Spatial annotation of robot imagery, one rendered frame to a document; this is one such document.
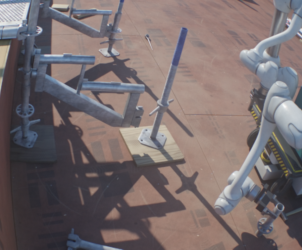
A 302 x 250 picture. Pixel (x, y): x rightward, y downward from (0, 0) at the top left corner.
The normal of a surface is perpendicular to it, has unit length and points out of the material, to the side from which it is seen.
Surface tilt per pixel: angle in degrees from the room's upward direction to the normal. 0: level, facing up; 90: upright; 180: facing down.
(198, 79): 0
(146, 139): 0
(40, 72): 90
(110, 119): 90
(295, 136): 75
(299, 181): 90
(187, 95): 0
